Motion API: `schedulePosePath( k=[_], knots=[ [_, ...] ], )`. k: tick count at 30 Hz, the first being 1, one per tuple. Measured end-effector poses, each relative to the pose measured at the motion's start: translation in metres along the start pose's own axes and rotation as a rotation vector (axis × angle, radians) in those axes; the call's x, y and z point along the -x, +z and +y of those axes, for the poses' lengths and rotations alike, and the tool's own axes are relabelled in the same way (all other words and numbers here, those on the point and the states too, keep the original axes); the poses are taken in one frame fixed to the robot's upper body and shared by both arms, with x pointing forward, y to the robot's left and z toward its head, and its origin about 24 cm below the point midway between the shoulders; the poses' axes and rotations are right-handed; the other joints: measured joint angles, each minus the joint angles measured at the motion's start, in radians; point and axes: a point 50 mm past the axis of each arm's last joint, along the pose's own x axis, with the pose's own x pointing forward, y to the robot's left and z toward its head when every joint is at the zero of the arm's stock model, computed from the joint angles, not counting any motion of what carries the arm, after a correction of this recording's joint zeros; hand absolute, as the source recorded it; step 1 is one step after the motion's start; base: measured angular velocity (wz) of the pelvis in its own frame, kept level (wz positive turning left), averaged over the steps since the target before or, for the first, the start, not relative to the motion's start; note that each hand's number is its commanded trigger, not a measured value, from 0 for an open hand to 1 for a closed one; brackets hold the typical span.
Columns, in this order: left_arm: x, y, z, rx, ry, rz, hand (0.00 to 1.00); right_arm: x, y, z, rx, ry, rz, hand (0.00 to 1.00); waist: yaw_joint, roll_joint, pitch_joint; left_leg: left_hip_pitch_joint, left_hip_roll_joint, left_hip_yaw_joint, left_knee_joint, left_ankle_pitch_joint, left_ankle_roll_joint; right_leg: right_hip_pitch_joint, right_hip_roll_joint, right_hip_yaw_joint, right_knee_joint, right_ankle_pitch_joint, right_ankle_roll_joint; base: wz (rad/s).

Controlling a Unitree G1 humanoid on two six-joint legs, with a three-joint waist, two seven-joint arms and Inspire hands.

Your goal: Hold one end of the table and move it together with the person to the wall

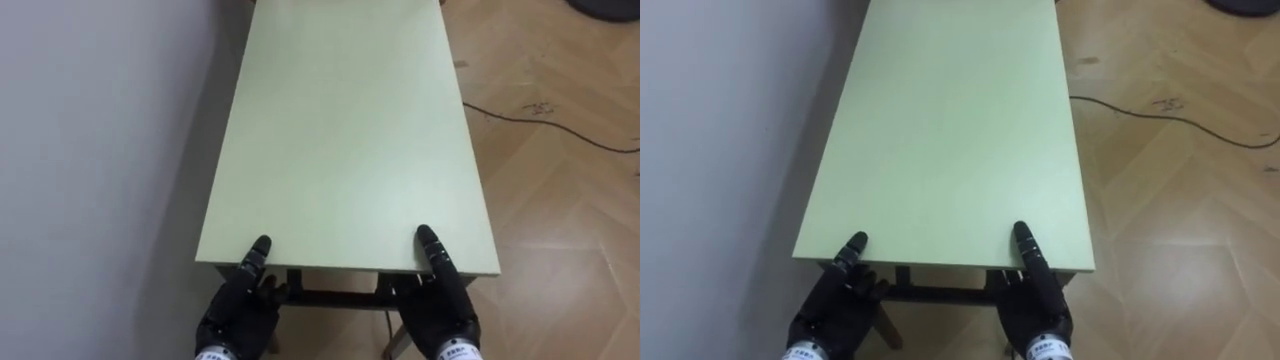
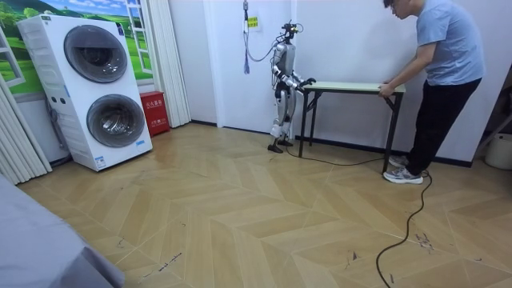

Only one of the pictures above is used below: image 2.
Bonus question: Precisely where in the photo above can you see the pale green folding table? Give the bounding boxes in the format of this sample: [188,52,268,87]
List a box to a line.
[298,81,407,174]

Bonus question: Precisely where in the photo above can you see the robot body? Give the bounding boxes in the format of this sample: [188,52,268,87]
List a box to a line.
[273,22,305,99]

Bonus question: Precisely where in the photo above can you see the robot legs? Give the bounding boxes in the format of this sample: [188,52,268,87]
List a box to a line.
[266,89,298,154]

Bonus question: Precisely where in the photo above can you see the white bucket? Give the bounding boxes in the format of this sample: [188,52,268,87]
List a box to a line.
[484,132,512,171]

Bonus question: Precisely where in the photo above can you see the white pleated curtain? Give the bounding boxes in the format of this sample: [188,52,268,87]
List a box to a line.
[0,73,54,186]
[145,0,193,130]

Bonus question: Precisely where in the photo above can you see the red metal cabinet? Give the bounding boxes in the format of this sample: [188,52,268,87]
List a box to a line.
[139,90,172,138]

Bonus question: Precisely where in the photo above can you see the white stacked washing machines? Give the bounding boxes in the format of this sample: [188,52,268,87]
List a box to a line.
[16,14,154,173]

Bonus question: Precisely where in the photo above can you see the grey bed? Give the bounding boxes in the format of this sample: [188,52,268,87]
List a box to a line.
[0,173,126,288]

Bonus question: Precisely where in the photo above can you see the cable bundle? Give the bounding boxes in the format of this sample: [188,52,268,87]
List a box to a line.
[242,0,282,76]

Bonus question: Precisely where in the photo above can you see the black floor cable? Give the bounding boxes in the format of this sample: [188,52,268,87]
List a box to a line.
[284,146,434,288]

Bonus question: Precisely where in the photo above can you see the grey washer hose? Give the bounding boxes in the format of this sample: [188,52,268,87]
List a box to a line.
[44,98,74,168]

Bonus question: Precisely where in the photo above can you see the landscape wall poster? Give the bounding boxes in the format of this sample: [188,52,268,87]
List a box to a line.
[0,0,155,97]

